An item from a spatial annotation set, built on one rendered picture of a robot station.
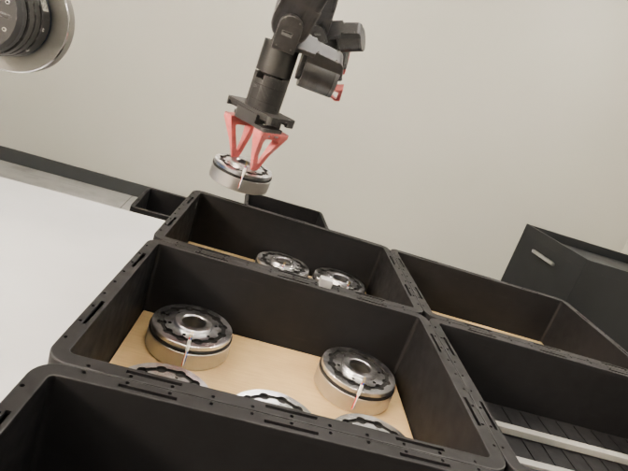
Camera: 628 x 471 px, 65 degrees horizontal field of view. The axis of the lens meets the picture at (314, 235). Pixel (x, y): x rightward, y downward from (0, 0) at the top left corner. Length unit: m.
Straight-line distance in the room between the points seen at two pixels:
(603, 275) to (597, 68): 2.59
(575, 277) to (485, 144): 2.19
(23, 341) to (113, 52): 3.14
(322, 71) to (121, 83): 3.12
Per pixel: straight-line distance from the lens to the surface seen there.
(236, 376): 0.63
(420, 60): 3.90
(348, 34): 1.33
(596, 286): 2.18
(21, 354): 0.84
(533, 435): 0.79
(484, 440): 0.52
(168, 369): 0.56
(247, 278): 0.68
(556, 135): 4.41
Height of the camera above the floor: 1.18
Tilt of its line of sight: 16 degrees down
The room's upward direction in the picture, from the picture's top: 19 degrees clockwise
